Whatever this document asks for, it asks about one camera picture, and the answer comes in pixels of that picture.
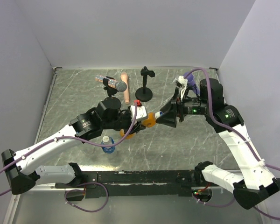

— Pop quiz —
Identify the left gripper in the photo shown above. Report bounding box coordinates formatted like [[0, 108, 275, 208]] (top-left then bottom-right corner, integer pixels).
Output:
[[102, 105, 146, 136]]

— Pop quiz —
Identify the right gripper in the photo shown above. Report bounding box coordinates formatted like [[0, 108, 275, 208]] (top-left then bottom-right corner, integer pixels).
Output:
[[155, 87, 210, 127]]

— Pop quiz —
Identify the orange juice bottle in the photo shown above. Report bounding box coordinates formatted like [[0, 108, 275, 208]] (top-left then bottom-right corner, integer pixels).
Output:
[[126, 112, 156, 139]]

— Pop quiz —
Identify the blue label water bottle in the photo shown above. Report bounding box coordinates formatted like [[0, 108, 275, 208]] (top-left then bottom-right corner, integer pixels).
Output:
[[101, 137, 115, 154]]

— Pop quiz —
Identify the orange bottle cap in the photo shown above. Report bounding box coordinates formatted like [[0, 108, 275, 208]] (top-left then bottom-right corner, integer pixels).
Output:
[[154, 111, 163, 119]]

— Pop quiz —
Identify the white water bottle cap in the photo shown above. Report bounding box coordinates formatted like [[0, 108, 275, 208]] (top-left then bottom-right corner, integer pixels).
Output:
[[102, 136, 110, 144]]

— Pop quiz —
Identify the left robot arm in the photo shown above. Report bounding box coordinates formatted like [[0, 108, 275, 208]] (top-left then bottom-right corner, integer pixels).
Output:
[[1, 97, 148, 195]]

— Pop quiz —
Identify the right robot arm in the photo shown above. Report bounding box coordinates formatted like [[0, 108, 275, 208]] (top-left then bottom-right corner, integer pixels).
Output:
[[156, 76, 280, 210]]

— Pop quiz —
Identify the empty clip stand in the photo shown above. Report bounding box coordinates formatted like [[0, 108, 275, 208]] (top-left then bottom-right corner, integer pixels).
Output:
[[135, 66, 155, 102]]

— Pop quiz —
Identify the glitter microphone stand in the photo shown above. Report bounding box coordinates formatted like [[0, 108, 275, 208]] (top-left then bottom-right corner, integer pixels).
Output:
[[104, 77, 121, 109]]

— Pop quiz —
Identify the purple microphone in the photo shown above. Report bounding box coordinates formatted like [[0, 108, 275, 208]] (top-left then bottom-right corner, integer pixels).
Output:
[[183, 71, 199, 95]]

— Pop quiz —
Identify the glitter microphone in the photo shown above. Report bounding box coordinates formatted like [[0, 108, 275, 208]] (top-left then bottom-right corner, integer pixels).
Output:
[[95, 75, 127, 92]]

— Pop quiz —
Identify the pink microphone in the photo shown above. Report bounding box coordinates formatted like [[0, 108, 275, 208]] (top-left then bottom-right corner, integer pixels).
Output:
[[120, 71, 131, 105]]

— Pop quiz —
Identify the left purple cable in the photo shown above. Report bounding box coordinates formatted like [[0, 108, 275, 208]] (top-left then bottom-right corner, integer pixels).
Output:
[[0, 104, 138, 199]]

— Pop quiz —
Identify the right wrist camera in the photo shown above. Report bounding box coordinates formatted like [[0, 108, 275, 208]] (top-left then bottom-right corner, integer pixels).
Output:
[[173, 76, 189, 102]]

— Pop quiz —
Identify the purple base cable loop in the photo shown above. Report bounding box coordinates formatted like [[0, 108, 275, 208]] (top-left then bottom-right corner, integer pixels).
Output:
[[64, 182, 109, 213]]

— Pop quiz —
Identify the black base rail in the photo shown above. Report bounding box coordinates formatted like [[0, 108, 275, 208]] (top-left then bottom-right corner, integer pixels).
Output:
[[55, 169, 222, 199]]

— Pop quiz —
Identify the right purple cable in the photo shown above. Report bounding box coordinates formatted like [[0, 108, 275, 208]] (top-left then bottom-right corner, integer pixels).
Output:
[[183, 67, 280, 220]]

